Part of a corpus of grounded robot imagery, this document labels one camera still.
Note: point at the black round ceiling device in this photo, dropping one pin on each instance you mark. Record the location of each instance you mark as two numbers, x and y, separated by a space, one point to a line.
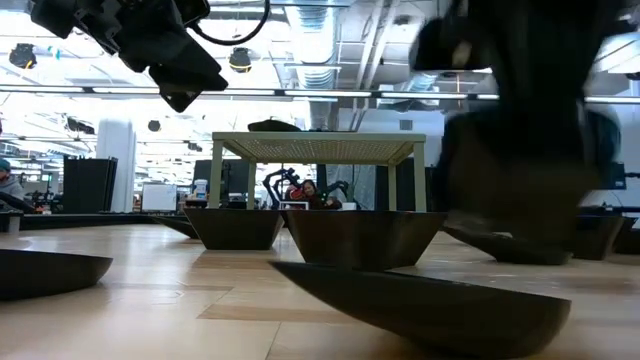
22 56
240 60

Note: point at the person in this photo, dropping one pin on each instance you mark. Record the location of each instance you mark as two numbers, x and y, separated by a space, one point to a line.
310 192
10 187

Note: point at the black teardrop mini plate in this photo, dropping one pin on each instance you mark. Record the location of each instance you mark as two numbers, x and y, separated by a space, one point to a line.
450 315
515 250
180 227

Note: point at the long ceiling light strip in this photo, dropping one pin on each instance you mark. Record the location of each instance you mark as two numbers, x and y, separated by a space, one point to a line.
325 93

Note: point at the white bottle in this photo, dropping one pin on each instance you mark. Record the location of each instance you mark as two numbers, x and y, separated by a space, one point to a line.
200 190

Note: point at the black partition cabinet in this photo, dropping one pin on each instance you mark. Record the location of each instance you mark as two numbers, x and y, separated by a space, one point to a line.
90 185

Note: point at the black aluminium table frame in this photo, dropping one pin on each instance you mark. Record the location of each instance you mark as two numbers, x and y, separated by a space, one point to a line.
100 221

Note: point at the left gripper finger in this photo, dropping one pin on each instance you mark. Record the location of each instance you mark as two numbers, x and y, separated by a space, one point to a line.
192 67
179 97

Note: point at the black square mini plate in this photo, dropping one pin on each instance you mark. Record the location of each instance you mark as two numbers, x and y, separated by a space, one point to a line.
597 237
235 230
360 237

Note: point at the white board panel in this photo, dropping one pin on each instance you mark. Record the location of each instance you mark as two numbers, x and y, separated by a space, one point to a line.
159 197

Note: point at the black background robot arm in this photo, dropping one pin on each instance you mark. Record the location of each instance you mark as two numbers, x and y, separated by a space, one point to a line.
275 185

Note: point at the dark wall monitor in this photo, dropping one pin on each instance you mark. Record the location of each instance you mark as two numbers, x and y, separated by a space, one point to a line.
620 177

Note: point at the light green perforated shelf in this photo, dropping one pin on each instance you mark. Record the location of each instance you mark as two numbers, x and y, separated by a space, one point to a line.
320 137

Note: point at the silver ventilation duct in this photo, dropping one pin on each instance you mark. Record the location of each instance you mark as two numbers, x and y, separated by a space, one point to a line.
315 60

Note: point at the white pillar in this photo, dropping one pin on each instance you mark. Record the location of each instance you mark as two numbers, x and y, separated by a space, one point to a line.
116 165

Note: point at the black desk monitor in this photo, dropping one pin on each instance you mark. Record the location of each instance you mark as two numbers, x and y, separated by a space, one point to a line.
232 177

